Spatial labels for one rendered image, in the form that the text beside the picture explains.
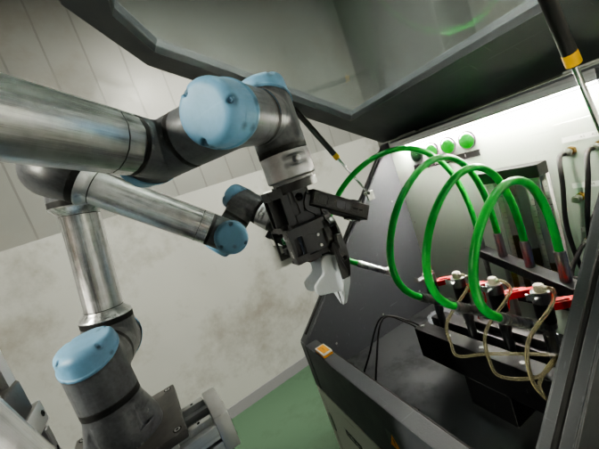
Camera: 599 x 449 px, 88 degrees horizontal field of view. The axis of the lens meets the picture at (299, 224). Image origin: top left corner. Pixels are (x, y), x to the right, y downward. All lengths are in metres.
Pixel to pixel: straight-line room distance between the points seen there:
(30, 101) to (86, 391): 0.57
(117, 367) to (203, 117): 0.57
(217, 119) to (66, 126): 0.13
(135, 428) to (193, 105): 0.65
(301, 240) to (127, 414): 0.53
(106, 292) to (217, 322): 1.55
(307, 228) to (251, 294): 1.98
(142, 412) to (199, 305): 1.54
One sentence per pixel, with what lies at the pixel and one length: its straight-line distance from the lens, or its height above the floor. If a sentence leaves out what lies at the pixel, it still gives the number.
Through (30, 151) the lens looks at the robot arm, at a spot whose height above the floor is 1.53.
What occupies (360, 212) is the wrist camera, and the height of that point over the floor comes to 1.35.
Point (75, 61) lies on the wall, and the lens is 2.50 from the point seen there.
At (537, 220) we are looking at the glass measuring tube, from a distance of 0.94.
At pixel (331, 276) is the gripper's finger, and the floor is 1.28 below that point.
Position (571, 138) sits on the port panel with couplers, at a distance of 0.86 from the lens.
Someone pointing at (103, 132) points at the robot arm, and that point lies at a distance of 0.38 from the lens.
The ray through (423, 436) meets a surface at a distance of 0.67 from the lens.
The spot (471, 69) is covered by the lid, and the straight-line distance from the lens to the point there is 0.83.
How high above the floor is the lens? 1.43
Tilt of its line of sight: 8 degrees down
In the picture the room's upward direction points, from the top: 20 degrees counter-clockwise
